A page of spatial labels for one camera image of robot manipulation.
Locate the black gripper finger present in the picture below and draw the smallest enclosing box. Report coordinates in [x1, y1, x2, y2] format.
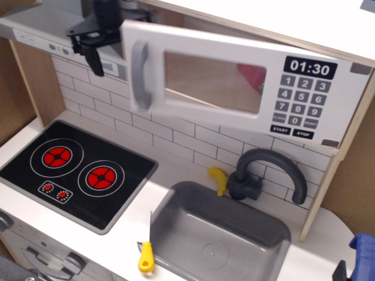
[83, 48, 104, 77]

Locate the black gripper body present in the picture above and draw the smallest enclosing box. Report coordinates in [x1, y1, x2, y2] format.
[66, 1, 152, 55]

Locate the white toy microwave door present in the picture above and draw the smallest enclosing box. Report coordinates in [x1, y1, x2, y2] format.
[120, 20, 373, 148]

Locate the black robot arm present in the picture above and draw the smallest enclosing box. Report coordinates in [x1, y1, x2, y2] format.
[66, 1, 152, 77]

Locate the wooden microwave cabinet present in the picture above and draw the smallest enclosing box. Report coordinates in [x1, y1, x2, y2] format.
[136, 0, 375, 243]

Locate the grey range hood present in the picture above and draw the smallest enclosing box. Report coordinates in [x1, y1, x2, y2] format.
[0, 0, 129, 83]

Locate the black toy stove top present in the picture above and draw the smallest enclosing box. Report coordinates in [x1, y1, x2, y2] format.
[1, 121, 158, 235]

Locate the red toy pepper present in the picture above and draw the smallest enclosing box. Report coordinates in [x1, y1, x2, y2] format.
[237, 64, 267, 95]

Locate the yellow toy banana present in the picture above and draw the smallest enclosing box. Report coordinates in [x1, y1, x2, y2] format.
[207, 167, 227, 197]

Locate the grey oven knob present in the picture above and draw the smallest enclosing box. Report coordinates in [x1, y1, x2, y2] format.
[0, 211, 14, 232]

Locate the dark grey faucet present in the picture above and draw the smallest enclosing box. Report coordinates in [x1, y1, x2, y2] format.
[227, 149, 308, 205]

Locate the grey plastic sink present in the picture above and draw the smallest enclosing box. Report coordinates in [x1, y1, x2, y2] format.
[151, 181, 291, 280]

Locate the black clamp part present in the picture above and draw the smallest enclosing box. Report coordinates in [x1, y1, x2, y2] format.
[332, 260, 348, 281]

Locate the blue plastic object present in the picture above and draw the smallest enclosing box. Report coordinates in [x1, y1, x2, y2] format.
[349, 232, 374, 281]

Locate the yellow handled toy knife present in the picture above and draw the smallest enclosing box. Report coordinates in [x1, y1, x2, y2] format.
[137, 210, 155, 274]

